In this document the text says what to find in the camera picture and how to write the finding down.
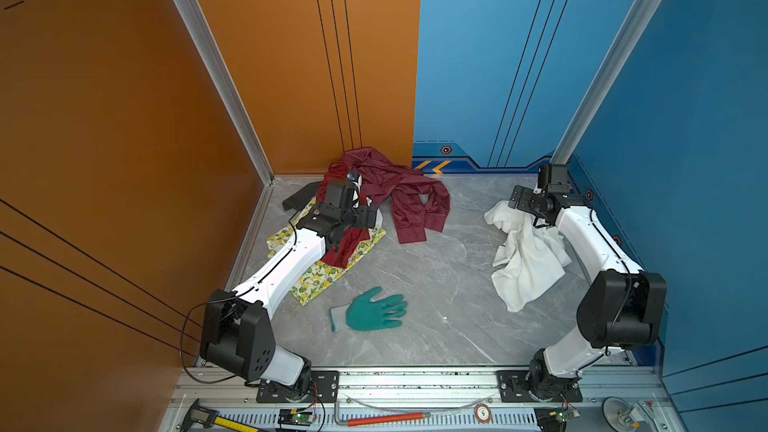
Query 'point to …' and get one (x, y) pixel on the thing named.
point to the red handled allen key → (378, 420)
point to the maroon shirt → (383, 180)
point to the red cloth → (349, 241)
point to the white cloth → (532, 257)
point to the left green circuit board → (296, 417)
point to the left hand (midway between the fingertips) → (360, 202)
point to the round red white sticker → (483, 413)
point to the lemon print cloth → (326, 273)
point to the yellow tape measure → (234, 424)
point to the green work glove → (366, 312)
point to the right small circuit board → (569, 413)
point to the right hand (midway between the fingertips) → (526, 200)
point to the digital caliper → (199, 414)
